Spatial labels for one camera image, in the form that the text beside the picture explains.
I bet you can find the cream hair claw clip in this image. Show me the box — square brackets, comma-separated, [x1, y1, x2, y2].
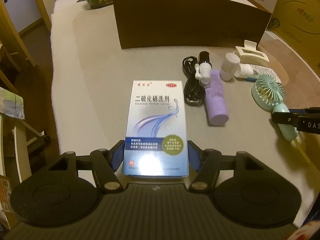
[233, 40, 270, 66]

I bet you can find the black cable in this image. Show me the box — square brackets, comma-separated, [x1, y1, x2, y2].
[182, 56, 207, 107]

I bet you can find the purple tube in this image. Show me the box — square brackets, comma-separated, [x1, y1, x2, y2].
[204, 70, 229, 126]

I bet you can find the large brown cardboard carton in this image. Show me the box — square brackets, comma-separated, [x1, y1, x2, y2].
[269, 0, 320, 74]

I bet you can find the brown cardboard storage box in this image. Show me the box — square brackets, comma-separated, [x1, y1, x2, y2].
[113, 0, 272, 49]

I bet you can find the mint green handheld fan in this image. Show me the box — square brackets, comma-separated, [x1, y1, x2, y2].
[251, 73, 299, 142]

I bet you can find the wooden chair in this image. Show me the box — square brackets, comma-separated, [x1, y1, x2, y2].
[0, 39, 51, 183]

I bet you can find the blue white medicine box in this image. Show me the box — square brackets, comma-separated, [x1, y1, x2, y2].
[123, 80, 189, 177]

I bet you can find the black white spray bottle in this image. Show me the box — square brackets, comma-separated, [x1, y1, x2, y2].
[195, 51, 212, 86]

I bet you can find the white squeeze tube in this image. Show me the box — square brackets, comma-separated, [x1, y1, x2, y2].
[234, 63, 281, 83]

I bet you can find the small white bottle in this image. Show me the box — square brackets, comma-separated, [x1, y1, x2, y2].
[220, 53, 240, 81]

